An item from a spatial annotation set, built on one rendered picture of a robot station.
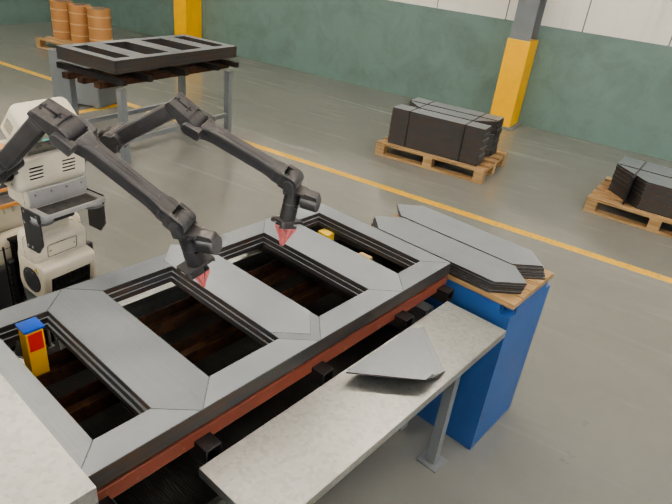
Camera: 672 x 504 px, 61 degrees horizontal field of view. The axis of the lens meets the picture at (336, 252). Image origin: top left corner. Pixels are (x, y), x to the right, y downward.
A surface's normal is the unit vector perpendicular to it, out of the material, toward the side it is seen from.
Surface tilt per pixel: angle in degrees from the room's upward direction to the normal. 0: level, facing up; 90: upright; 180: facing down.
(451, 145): 90
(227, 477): 0
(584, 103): 90
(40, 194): 90
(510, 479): 0
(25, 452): 0
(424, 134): 90
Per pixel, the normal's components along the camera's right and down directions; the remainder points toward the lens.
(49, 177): 0.81, 0.45
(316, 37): -0.54, 0.35
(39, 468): 0.11, -0.87
